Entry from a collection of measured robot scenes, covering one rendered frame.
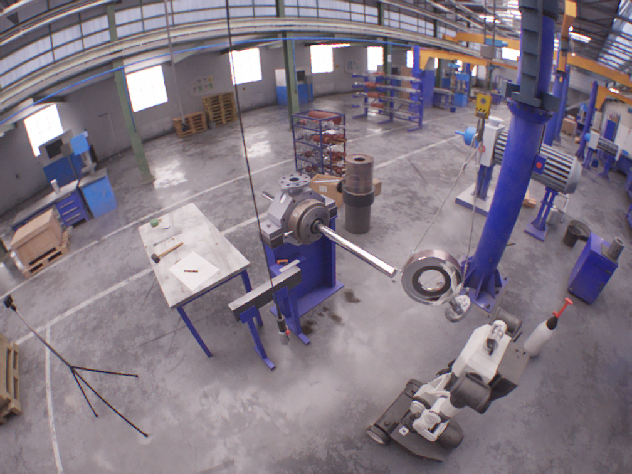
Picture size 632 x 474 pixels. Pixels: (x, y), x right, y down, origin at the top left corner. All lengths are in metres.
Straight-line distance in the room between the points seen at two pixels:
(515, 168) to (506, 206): 0.39
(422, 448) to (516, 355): 1.21
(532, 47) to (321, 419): 3.29
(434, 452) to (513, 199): 2.27
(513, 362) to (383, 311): 1.95
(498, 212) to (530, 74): 1.36
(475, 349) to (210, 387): 2.22
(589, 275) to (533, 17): 3.08
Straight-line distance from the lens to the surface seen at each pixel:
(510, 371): 1.28
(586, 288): 4.30
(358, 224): 3.87
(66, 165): 11.99
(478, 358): 1.24
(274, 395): 2.55
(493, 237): 3.05
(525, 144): 2.67
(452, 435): 2.19
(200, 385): 2.79
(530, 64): 2.40
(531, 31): 2.39
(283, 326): 1.56
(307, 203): 2.18
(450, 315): 1.87
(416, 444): 2.29
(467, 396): 1.16
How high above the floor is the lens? 2.35
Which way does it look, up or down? 37 degrees down
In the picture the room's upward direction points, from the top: 4 degrees counter-clockwise
